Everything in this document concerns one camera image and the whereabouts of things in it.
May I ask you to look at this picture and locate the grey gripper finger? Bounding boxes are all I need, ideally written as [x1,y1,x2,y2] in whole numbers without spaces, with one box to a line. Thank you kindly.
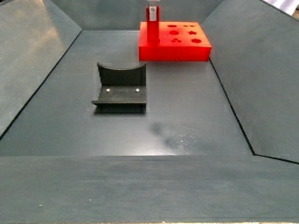
[147,0,161,22]

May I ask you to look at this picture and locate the red arch peg block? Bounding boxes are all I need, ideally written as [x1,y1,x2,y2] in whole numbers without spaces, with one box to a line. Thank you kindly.
[146,6,161,44]

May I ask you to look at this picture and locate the red shape sorter board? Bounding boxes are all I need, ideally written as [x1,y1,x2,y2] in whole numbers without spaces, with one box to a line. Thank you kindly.
[138,21,213,61]

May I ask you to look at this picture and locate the black curved holder stand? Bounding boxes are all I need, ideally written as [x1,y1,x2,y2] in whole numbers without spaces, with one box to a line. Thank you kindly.
[93,64,147,105]

